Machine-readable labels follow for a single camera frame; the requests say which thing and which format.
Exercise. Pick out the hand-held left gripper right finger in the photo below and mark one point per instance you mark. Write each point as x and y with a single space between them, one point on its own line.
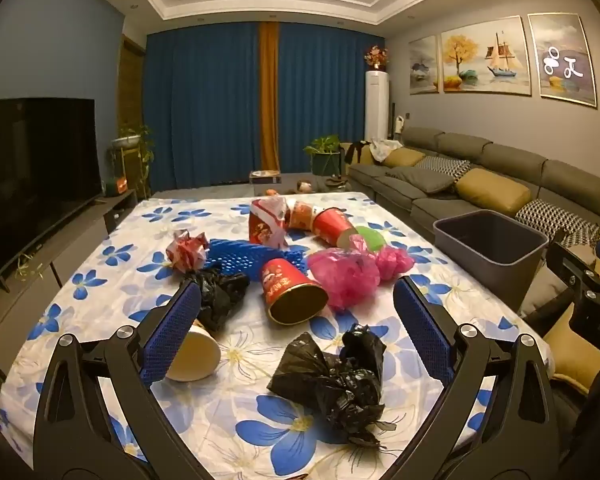
422 330

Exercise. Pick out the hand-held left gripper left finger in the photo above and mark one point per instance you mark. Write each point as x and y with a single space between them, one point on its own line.
172 330

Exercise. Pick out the pale paper cup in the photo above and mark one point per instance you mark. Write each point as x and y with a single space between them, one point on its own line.
195 355

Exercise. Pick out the small black plastic bag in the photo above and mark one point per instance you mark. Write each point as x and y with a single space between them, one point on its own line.
220 295

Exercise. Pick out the grey plastic bin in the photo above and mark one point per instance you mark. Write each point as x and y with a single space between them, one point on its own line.
495 275

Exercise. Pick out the red white wrapper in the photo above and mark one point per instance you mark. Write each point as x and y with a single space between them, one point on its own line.
187 252

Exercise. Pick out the large pink plastic bag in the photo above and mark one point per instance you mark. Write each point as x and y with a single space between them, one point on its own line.
345 275

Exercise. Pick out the blue foam net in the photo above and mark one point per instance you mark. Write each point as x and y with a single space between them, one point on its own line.
240 257

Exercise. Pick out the large black plastic bag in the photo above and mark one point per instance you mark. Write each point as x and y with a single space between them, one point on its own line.
340 390

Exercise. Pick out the green foam net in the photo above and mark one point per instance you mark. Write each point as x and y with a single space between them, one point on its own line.
372 237

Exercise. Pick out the large red paper cup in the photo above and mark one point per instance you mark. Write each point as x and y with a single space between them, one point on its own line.
280 282

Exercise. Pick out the red white snack bag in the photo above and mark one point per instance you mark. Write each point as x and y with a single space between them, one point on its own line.
265 225

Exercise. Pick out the white orange printed paper cup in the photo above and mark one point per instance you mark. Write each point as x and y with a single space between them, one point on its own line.
300 215

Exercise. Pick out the light grey pillow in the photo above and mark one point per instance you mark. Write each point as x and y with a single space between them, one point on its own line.
542 292

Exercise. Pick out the black white patterned pillow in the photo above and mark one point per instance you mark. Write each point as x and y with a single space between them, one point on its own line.
447 166
555 215

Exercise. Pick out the large yellow pillow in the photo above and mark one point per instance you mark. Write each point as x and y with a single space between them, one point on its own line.
492 192

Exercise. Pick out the grey sofa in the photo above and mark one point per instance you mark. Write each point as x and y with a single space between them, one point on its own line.
420 197

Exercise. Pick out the grey television cabinet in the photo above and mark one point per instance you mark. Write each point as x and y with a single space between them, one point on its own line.
40 285

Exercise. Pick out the dark grey coffee table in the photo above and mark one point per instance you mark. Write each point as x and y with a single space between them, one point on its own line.
220 187

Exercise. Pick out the flat grey pillow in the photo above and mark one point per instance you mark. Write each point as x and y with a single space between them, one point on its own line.
420 179

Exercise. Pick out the small orange lit device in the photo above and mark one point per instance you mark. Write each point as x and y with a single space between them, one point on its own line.
116 186

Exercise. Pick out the bowl of orange fruit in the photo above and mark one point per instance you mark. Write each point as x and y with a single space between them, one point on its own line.
270 192

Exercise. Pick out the small yellow pillow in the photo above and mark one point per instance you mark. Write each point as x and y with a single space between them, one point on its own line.
404 158

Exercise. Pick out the flat printed box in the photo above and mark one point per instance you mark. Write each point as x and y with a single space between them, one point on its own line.
265 177

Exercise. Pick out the white cloth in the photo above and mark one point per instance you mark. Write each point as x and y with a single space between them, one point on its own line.
386 149

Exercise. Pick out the brown ceramic figurine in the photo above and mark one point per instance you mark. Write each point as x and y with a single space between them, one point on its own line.
305 187

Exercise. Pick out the dark cloth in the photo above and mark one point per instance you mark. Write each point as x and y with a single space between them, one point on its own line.
357 151

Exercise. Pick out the trailing plant on stand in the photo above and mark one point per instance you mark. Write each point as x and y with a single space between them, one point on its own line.
130 140

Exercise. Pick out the purple framed painting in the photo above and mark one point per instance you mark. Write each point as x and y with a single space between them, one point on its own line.
562 60

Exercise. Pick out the potted plant in green pot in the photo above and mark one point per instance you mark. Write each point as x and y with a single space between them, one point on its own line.
325 155

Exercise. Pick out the white plastic jug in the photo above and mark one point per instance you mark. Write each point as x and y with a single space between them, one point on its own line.
399 124

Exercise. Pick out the black flat television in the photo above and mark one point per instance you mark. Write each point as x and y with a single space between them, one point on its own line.
30 175

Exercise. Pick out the wide sailing ship painting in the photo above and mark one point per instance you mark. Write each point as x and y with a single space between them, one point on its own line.
485 57

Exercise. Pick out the blue curtain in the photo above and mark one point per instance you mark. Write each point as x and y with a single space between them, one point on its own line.
325 90
200 110

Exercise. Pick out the white standing air conditioner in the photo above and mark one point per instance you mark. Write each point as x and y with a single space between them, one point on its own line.
376 105

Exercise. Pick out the small landscape painting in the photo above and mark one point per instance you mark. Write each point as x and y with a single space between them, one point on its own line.
424 67

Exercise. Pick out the orange curtain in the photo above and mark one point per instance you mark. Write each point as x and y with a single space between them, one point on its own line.
268 100

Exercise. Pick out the orange flower bouquet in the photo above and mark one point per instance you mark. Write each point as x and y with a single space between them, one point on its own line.
376 56

